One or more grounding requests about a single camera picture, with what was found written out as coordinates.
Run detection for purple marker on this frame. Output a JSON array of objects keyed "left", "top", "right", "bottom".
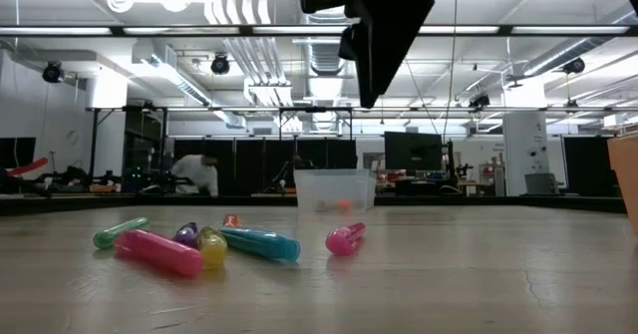
[{"left": 172, "top": 221, "right": 200, "bottom": 248}]

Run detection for pink marker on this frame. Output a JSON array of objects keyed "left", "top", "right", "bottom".
[
  {"left": 325, "top": 221, "right": 368, "bottom": 257},
  {"left": 113, "top": 228, "right": 204, "bottom": 278}
]

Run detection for white square pillar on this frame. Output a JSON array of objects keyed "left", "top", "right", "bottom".
[{"left": 501, "top": 112, "right": 551, "bottom": 197}]

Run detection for black wall monitor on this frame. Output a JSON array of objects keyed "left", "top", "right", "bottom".
[{"left": 0, "top": 137, "right": 37, "bottom": 169}]

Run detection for black overhead rig beam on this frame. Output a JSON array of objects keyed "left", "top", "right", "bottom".
[{"left": 0, "top": 23, "right": 638, "bottom": 38}]

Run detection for grey bin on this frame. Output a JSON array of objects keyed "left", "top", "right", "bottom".
[{"left": 523, "top": 172, "right": 560, "bottom": 196}]

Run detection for green marker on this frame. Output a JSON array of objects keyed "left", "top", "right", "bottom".
[{"left": 93, "top": 216, "right": 151, "bottom": 250}]

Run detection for black panel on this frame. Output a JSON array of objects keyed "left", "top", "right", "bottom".
[{"left": 562, "top": 135, "right": 618, "bottom": 198}]

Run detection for black ceiling spotlight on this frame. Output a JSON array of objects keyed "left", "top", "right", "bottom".
[
  {"left": 41, "top": 60, "right": 65, "bottom": 85},
  {"left": 561, "top": 57, "right": 587, "bottom": 76},
  {"left": 209, "top": 52, "right": 231, "bottom": 76},
  {"left": 468, "top": 92, "right": 492, "bottom": 111}
]

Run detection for teal marker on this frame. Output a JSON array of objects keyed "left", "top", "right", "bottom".
[{"left": 218, "top": 226, "right": 302, "bottom": 263}]

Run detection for yellow marker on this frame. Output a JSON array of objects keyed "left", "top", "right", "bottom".
[{"left": 197, "top": 226, "right": 229, "bottom": 270}]

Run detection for red foam tube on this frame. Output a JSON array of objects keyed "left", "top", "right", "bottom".
[{"left": 7, "top": 157, "right": 50, "bottom": 177}]

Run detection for person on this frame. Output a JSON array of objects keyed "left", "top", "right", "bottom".
[{"left": 170, "top": 154, "right": 221, "bottom": 197}]

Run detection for black table frame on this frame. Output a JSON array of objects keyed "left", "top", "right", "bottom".
[{"left": 0, "top": 193, "right": 627, "bottom": 217}]

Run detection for black partition wall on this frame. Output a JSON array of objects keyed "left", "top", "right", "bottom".
[{"left": 172, "top": 138, "right": 358, "bottom": 196}]

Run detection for clear plastic bin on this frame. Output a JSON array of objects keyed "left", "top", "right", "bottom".
[{"left": 292, "top": 167, "right": 378, "bottom": 212}]

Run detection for black background station frame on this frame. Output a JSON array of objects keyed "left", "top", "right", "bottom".
[
  {"left": 85, "top": 103, "right": 173, "bottom": 195},
  {"left": 277, "top": 106, "right": 355, "bottom": 141}
]

